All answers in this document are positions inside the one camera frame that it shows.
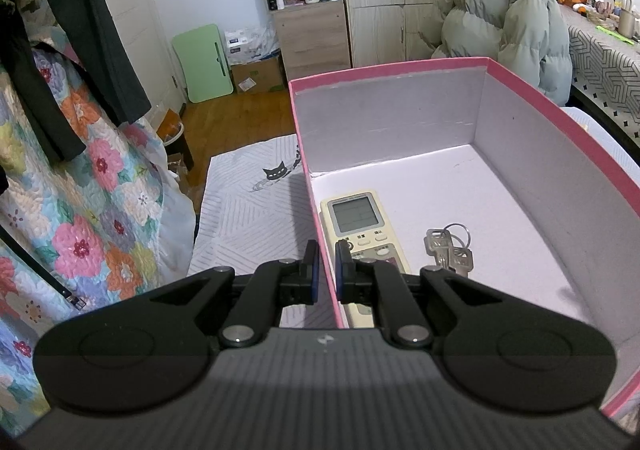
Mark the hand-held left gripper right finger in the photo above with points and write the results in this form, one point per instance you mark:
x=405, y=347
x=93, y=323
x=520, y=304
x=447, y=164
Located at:
x=341, y=277

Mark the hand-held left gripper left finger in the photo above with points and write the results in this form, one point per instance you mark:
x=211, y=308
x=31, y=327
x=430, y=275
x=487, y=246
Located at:
x=314, y=275

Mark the cream remote control with screen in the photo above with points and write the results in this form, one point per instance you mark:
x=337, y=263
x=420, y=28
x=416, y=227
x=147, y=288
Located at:
x=352, y=215

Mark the bunch of keys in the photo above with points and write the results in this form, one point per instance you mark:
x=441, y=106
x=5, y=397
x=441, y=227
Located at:
x=447, y=247

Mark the pink cardboard box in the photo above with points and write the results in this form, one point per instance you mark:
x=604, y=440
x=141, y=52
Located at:
x=525, y=210

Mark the waste bin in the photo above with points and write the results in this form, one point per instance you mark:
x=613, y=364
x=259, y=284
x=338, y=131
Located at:
x=175, y=140

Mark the floral quilt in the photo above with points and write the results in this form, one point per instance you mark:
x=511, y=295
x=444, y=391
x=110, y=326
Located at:
x=100, y=210

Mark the green folding table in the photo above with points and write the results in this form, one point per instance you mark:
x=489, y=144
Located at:
x=202, y=63

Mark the wooden shelf cabinet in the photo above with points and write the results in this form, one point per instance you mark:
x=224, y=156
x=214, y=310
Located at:
x=310, y=35

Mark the white blue tissue pack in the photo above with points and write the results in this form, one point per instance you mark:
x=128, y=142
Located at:
x=250, y=43

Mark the black belt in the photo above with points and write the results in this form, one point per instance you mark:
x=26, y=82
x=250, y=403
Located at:
x=45, y=275

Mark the grey puffer jacket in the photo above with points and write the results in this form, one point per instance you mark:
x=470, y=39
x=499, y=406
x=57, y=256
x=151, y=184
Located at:
x=500, y=25

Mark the table with patterned cloth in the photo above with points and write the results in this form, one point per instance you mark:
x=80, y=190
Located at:
x=605, y=75

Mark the dark hanging garment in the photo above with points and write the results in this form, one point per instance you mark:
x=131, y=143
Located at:
x=75, y=30

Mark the metal cup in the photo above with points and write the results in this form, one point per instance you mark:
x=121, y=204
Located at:
x=627, y=23

